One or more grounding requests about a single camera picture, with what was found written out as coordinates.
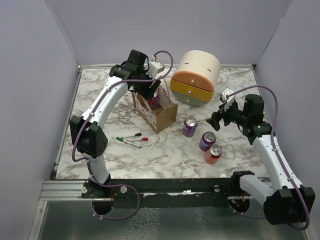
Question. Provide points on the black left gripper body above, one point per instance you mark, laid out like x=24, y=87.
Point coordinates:
x=142, y=85

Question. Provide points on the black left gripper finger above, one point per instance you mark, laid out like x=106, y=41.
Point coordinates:
x=154, y=87
x=146, y=93

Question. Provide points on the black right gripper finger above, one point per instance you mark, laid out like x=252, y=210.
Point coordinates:
x=214, y=121
x=228, y=116

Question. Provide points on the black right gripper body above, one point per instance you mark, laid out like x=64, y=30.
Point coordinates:
x=240, y=116

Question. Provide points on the red soda can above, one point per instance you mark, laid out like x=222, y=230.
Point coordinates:
x=153, y=102
x=212, y=154

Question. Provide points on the purple soda can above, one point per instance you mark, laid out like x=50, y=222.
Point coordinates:
x=207, y=139
x=189, y=126

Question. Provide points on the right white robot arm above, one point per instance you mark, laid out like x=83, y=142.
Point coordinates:
x=287, y=201

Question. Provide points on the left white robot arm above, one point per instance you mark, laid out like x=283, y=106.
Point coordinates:
x=87, y=131

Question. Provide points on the round pastel drawer cabinet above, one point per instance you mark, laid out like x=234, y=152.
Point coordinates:
x=195, y=78

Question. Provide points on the black capped marker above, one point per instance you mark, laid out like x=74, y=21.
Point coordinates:
x=132, y=135

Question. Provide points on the red capped marker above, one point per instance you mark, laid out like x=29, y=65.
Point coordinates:
x=138, y=139

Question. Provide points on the green capped marker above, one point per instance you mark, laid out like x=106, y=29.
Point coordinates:
x=128, y=142

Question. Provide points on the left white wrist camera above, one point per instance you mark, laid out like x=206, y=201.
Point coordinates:
x=154, y=67

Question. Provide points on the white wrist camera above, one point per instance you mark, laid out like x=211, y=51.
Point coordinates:
x=227, y=98
x=154, y=67

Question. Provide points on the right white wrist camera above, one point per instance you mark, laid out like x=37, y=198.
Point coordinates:
x=227, y=98

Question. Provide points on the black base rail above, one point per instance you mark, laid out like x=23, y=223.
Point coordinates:
x=163, y=192

